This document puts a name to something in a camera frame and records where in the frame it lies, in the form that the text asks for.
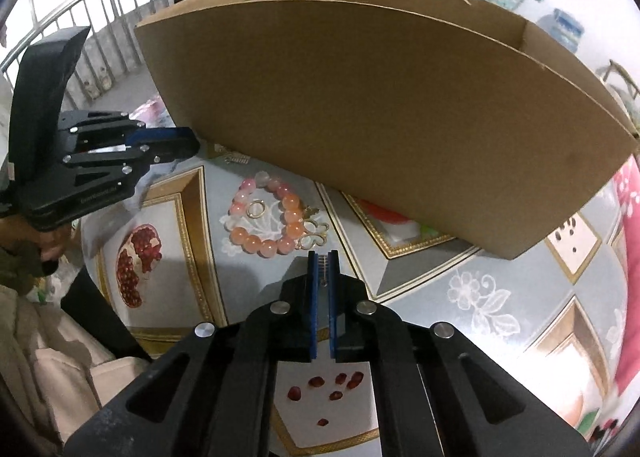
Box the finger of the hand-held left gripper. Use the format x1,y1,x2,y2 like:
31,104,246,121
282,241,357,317
58,110,199,148
64,146,195,204

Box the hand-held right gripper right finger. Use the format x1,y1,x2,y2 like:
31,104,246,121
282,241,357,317
329,250,593,457

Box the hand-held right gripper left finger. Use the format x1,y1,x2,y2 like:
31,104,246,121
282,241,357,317
62,251,321,457

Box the gold curly ornament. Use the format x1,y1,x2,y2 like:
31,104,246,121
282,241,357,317
299,217,329,250

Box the pink orange bead bracelet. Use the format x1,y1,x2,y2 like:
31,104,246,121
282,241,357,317
222,171,307,258

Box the brown cardboard box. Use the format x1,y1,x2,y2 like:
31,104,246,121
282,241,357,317
135,0,640,262

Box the person's left forearm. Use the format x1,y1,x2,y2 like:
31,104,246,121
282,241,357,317
0,243,52,296

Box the person's left hand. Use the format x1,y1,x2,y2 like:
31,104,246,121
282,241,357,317
0,214,76,262

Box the pair of white shoes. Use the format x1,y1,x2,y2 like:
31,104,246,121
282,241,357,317
81,66,114,99

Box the small sparkly ornament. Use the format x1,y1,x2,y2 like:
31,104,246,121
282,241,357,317
214,143,251,166

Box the fruit print tablecloth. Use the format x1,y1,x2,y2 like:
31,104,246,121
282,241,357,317
80,87,640,457

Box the person's beige pants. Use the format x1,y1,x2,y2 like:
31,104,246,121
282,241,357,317
0,282,152,454

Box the pink floral blanket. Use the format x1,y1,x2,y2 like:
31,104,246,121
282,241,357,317
611,168,640,438

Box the blue water jug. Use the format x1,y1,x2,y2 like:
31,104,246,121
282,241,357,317
537,7,587,56

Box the wooden chair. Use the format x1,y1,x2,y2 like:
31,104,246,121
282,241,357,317
595,60,640,114

